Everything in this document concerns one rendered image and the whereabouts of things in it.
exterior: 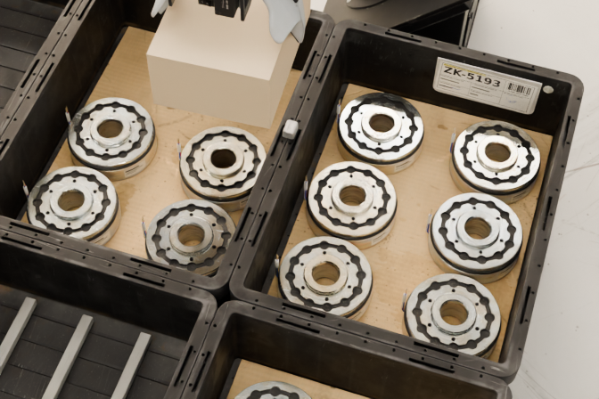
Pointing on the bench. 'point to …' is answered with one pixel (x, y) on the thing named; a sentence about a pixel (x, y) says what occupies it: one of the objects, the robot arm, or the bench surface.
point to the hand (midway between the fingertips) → (233, 20)
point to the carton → (224, 58)
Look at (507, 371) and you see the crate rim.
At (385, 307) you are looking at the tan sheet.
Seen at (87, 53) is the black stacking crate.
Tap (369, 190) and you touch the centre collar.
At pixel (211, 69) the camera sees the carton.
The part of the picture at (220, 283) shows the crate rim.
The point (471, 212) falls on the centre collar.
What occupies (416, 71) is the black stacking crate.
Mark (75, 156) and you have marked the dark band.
